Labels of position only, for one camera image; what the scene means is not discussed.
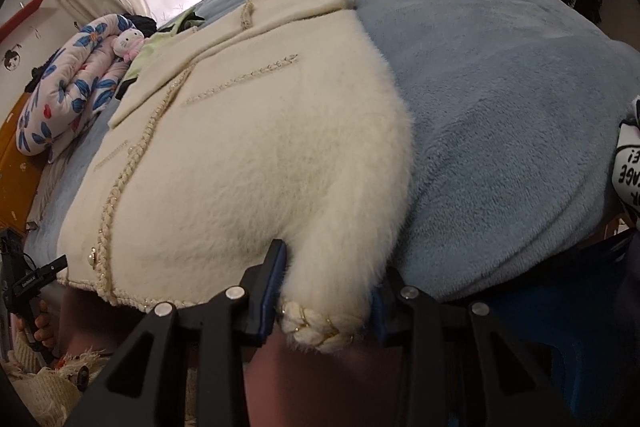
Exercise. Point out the light green black garment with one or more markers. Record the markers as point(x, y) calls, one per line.
point(150, 52)

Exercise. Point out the orange wooden headboard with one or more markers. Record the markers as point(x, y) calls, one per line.
point(20, 167)

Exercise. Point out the white black graphic print cloth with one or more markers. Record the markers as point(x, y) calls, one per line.
point(629, 167)

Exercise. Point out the red wall shelf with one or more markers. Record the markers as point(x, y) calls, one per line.
point(22, 14)

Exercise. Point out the beige striped cloth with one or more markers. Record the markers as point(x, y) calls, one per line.
point(50, 187)

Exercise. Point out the person's left hand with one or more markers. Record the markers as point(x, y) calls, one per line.
point(45, 324)

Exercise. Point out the light blue fleece bed blanket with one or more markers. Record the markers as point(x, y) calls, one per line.
point(500, 107)

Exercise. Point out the cream fuzzy braided-trim cardigan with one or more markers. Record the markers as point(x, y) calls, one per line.
point(250, 132)

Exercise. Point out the dark blue cloth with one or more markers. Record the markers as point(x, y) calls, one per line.
point(575, 337)

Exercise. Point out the dusky pink cloth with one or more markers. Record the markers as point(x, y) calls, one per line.
point(320, 387)

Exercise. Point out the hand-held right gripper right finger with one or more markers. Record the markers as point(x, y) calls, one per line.
point(400, 312)

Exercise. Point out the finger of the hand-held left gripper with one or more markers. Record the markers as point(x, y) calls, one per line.
point(56, 264)

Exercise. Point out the floral pink blue quilt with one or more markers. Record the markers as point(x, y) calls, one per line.
point(70, 82)

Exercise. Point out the white pink cat plush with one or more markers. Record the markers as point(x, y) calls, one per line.
point(129, 44)

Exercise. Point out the cartoon face wall sticker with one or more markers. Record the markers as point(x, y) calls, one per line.
point(11, 59)

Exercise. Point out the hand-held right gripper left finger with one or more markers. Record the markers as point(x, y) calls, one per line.
point(267, 302)

